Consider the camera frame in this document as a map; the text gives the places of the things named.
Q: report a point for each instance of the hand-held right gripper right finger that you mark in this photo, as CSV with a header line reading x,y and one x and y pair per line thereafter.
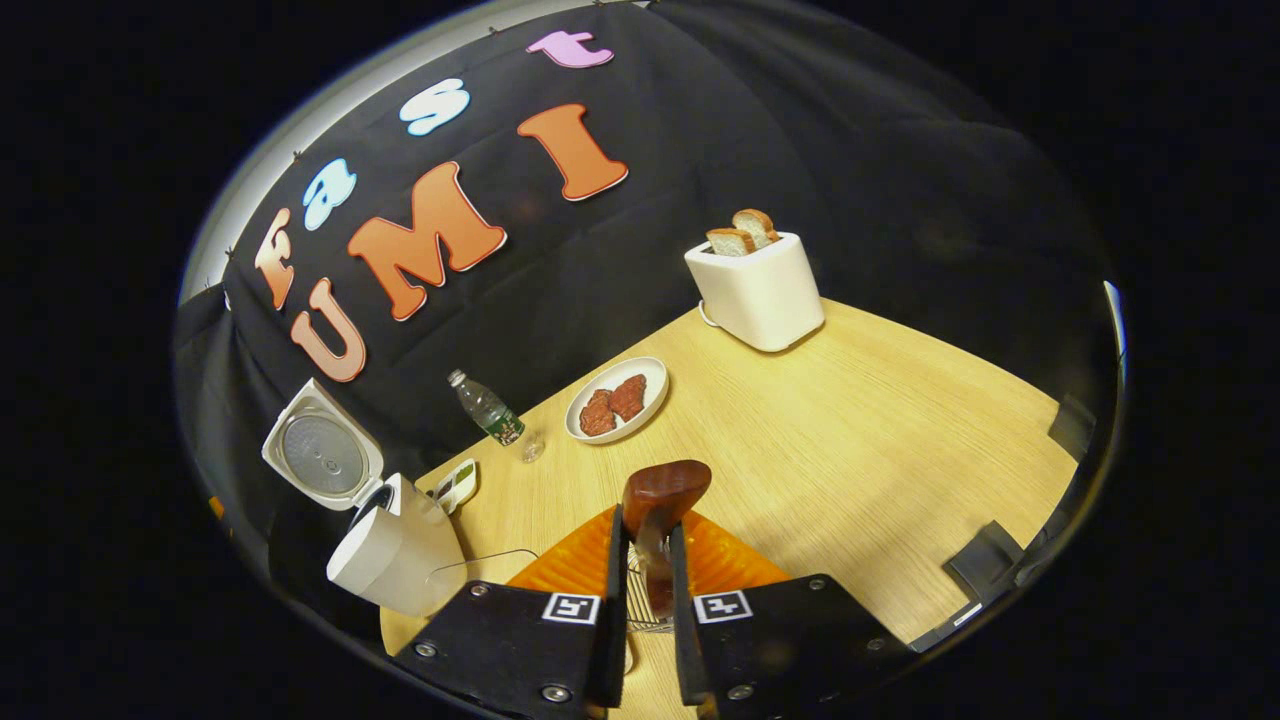
x,y
683,650

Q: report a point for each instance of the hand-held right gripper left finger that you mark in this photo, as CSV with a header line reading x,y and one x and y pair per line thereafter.
x,y
612,650

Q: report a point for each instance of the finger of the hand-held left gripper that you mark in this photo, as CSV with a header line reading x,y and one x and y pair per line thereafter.
x,y
217,506

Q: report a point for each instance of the brown wooden spoon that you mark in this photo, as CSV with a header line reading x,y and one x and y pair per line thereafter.
x,y
665,490

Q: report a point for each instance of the white rice cooker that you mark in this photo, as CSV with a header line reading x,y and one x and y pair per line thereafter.
x,y
400,570

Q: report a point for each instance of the white divided condiment dish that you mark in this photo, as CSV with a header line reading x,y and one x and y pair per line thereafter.
x,y
462,490

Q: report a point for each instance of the red meat piece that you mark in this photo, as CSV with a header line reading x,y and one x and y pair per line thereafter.
x,y
597,415
630,396

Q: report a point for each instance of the clear plastic water bottle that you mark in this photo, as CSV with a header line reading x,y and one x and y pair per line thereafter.
x,y
490,410

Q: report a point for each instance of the white round plate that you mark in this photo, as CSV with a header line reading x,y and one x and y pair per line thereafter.
x,y
650,375

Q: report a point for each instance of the white toaster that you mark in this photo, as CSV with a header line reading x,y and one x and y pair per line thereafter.
x,y
760,300

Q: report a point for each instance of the toast bread slice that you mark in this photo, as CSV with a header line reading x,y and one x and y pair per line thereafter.
x,y
757,225
730,242

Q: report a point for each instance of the black backdrop cloth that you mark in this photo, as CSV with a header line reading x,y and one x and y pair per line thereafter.
x,y
850,150

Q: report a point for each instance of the black table edge bracket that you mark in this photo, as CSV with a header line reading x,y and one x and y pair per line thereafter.
x,y
985,560
1072,425

